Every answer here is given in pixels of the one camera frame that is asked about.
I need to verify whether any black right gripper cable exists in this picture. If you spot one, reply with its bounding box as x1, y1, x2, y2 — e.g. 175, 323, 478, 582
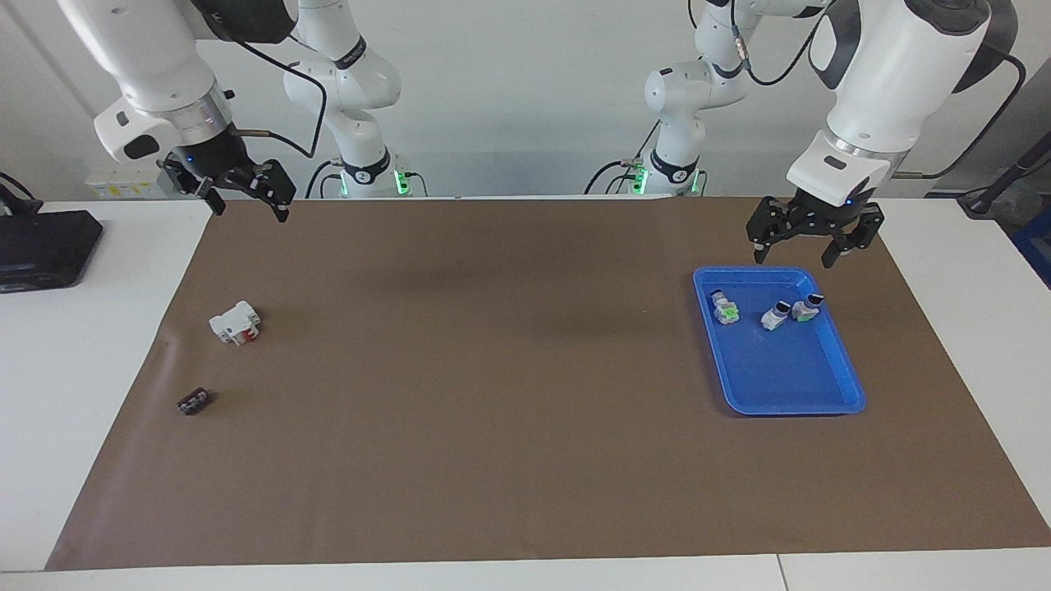
222, 37, 329, 161

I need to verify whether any white wall cable conduit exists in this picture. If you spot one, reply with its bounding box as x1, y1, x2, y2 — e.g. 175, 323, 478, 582
12, 0, 108, 124

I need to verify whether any white circuit breaker red lever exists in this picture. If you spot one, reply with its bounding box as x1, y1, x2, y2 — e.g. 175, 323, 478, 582
209, 301, 262, 346

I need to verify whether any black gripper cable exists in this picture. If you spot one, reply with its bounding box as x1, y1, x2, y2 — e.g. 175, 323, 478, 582
690, 0, 1027, 179
222, 37, 329, 161

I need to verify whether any brown table mat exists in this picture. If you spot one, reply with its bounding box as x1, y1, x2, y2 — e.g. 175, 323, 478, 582
45, 197, 1051, 571

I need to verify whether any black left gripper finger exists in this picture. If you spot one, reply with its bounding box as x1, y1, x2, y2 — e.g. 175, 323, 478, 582
746, 197, 796, 265
821, 205, 885, 269

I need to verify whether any blue plastic tray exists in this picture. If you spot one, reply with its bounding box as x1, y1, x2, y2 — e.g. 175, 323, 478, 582
692, 265, 868, 417

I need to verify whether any black flat device box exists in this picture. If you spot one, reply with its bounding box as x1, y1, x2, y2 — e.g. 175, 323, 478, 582
0, 209, 105, 294

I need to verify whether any black left arm base cable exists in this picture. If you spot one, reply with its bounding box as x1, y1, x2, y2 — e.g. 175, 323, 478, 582
585, 123, 662, 195

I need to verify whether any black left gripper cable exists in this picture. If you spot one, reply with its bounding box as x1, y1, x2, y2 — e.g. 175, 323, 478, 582
690, 0, 1027, 179

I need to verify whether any blue crate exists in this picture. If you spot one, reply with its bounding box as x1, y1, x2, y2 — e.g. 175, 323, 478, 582
1012, 209, 1051, 288

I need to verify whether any black stand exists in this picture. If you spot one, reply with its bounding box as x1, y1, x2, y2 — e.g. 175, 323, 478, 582
957, 130, 1051, 218

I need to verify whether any black cable on device box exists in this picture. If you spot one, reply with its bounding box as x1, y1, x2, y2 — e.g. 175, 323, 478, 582
0, 172, 42, 216

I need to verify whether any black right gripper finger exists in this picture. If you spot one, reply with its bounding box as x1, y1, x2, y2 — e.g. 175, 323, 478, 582
238, 160, 296, 222
162, 156, 227, 216

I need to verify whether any black right arm base cable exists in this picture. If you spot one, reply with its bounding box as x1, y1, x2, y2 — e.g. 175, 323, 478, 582
305, 160, 339, 199

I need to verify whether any black arm base cable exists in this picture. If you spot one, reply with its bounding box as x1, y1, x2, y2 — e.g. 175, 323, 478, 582
305, 160, 339, 199
585, 123, 662, 195

